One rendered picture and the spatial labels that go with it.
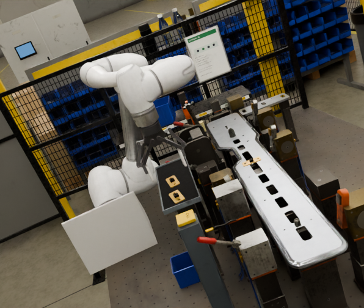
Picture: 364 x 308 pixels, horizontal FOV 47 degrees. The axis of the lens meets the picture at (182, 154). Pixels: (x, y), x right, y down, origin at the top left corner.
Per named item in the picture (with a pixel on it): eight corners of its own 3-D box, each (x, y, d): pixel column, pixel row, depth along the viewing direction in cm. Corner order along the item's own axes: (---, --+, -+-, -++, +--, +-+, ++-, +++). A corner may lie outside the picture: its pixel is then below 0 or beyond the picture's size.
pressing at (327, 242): (361, 245, 120) (360, 241, 120) (289, 274, 121) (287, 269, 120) (238, 112, 247) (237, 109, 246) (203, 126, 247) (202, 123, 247)
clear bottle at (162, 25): (175, 43, 267) (164, 13, 259) (166, 47, 267) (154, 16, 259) (174, 42, 273) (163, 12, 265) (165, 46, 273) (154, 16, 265)
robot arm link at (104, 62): (82, 64, 180) (111, 58, 185) (72, 60, 195) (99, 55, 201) (88, 93, 185) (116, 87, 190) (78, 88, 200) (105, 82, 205)
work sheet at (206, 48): (231, 71, 272) (217, 24, 260) (199, 83, 272) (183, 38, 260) (231, 70, 274) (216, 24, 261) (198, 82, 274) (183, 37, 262)
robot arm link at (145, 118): (127, 110, 150) (134, 125, 152) (132, 116, 142) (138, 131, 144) (151, 100, 151) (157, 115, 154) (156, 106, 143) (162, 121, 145)
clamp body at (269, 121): (293, 163, 232) (278, 107, 218) (273, 170, 232) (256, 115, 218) (289, 158, 238) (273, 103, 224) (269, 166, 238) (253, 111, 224)
